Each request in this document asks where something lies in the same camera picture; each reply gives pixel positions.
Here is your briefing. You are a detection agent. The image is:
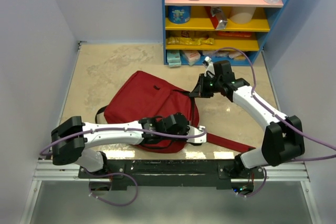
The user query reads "red student backpack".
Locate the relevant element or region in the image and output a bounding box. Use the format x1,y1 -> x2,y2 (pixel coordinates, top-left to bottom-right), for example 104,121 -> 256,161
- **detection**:
94,70 -> 257,154

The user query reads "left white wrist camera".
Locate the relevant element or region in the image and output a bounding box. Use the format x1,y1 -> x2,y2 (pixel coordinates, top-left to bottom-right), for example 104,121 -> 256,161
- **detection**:
186,125 -> 207,146

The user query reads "yellow snack packet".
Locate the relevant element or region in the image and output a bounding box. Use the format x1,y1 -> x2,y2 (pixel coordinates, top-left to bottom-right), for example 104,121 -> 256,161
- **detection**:
166,37 -> 215,46

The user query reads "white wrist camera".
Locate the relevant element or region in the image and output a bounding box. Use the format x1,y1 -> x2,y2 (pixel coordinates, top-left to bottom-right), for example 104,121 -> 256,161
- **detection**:
203,56 -> 215,78
186,125 -> 207,146

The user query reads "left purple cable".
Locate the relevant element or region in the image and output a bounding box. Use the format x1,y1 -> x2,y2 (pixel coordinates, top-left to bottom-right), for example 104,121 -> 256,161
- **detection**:
39,127 -> 207,206

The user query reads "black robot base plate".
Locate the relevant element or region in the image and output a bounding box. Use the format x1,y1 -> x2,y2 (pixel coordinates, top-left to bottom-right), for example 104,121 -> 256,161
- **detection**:
78,159 -> 264,190

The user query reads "white cylindrical container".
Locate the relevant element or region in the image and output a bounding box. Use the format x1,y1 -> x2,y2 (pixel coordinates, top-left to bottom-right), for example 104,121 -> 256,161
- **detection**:
229,6 -> 256,24

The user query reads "aluminium frame rail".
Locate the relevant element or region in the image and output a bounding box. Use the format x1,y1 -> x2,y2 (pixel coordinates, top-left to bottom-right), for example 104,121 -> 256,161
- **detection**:
33,160 -> 310,182

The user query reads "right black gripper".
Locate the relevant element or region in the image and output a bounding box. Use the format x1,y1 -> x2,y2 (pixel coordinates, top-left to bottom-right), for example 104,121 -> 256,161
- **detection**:
191,73 -> 223,98

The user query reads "blue shelf unit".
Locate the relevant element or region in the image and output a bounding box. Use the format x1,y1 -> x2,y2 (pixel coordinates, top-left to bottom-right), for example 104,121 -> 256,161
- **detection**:
162,0 -> 289,66

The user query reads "red silver snack bag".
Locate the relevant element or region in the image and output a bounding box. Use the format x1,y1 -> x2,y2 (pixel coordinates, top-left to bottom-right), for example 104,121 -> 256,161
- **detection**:
211,6 -> 228,30

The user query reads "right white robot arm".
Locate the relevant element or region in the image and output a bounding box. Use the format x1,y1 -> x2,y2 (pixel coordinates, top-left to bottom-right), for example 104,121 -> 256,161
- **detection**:
190,57 -> 305,178

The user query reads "yellow sponge pack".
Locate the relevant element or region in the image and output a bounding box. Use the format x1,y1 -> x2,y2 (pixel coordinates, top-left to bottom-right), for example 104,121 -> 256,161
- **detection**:
233,52 -> 246,61

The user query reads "blue cartoon tin can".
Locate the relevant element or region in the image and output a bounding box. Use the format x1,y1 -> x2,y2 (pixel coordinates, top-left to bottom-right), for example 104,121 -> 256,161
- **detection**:
167,6 -> 191,24

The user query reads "orange flat box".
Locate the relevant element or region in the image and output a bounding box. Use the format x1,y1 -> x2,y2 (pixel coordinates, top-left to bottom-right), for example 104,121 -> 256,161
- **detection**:
216,31 -> 254,38

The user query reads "teal tissue box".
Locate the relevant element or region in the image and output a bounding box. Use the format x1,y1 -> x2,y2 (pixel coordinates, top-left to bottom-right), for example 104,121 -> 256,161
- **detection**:
166,50 -> 182,68

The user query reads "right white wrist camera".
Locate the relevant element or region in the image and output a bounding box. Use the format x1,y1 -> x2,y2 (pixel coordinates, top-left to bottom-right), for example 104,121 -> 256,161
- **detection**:
203,56 -> 215,78

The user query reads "white orange tissue pack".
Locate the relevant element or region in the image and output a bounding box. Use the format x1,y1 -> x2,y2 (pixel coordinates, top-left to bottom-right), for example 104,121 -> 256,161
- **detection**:
181,50 -> 201,66

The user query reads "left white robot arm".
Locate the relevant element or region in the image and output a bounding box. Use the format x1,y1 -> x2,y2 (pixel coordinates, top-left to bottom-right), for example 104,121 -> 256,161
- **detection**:
51,113 -> 190,178

